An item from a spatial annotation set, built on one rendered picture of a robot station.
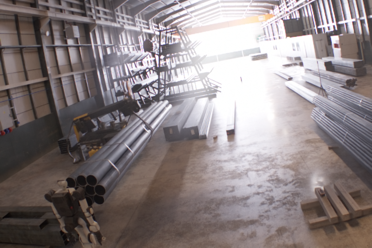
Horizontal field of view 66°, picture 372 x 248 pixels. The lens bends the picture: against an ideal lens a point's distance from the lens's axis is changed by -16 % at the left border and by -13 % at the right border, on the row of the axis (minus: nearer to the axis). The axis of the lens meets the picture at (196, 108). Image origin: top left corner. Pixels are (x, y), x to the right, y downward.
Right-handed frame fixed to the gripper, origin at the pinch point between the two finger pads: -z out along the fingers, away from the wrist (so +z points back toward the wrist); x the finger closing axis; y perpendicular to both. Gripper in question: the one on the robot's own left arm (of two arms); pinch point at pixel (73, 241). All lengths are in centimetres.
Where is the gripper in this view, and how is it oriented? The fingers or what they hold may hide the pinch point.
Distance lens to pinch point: 456.4
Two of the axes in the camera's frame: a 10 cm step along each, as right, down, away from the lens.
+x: 0.4, -3.7, 9.3
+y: -9.8, 1.9, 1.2
